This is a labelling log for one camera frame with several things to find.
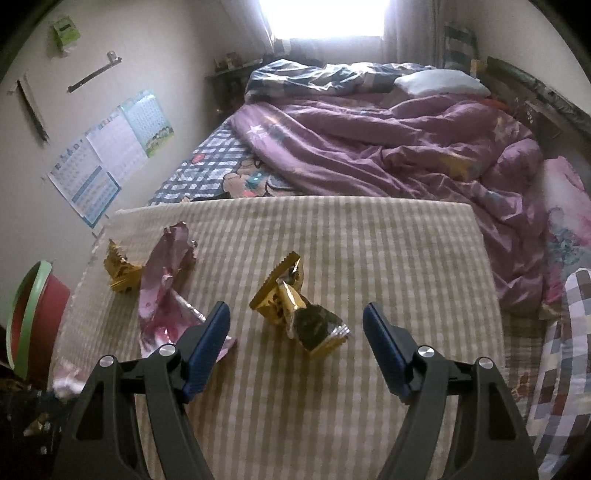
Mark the pink foil wrapper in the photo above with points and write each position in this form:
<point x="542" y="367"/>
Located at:
<point x="161" y="286"/>

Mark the white tissue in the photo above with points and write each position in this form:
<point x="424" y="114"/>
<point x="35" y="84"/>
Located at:
<point x="68" y="382"/>

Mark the bright window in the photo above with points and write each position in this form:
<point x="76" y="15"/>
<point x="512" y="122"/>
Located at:
<point x="323" y="16"/>

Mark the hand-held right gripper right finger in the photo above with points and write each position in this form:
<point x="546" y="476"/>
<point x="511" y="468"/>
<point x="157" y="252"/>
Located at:
<point x="383" y="350"/>

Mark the blue plaid quilt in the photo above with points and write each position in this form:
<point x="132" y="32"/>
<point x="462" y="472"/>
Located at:
<point x="314" y="78"/>

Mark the red basin with green rim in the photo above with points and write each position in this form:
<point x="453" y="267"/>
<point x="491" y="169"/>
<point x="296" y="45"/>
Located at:
<point x="46" y="304"/>

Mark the beige striped mat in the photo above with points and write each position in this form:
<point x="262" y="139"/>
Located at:
<point x="323" y="240"/>

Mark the blue and white wall poster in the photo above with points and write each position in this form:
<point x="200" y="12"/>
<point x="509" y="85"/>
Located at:
<point x="87" y="184"/>

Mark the green plaid cushion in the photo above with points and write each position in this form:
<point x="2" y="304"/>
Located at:
<point x="459" y="46"/>

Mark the cluttered dark shelf table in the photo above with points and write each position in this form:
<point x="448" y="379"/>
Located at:
<point x="231" y="81"/>

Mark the plaid bedsheet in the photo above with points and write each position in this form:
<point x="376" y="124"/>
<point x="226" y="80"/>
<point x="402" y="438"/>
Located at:
<point x="207" y="166"/>

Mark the purple quilt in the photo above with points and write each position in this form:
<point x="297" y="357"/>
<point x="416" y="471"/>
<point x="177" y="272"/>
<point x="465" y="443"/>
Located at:
<point x="369" y="157"/>

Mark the grey curtain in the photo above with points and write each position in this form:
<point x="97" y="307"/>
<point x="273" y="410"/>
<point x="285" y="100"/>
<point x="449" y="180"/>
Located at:
<point x="249" y="23"/>
<point x="411" y="27"/>

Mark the dark wooden headboard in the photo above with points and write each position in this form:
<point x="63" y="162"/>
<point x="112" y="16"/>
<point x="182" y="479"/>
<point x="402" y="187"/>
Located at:
<point x="540" y="99"/>

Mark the white chart wall poster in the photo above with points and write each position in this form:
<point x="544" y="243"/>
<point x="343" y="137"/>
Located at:
<point x="117" y="141"/>

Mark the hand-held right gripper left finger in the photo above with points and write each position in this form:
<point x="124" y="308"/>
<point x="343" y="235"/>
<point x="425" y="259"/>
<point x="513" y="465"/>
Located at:
<point x="207" y="350"/>

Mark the green cartoon wall poster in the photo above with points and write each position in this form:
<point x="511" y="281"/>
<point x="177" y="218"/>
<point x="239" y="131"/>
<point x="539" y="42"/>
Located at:
<point x="150" y="122"/>

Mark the dark and gold snack wrapper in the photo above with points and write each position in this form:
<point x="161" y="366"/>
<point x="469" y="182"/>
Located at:
<point x="318" y="332"/>

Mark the green wall box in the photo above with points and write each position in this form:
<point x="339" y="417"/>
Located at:
<point x="65" y="32"/>

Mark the pink printed pillow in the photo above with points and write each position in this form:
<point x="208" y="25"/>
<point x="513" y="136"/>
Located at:
<point x="568" y="230"/>

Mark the wall-mounted metal bar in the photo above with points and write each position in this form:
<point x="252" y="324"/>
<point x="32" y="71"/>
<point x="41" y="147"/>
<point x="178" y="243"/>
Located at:
<point x="94" y="72"/>
<point x="32" y="110"/>

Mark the light blue pillow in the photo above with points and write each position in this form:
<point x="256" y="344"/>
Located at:
<point x="443" y="84"/>

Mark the patchwork plaid blanket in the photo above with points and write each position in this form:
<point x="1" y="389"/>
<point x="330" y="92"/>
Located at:
<point x="565" y="369"/>

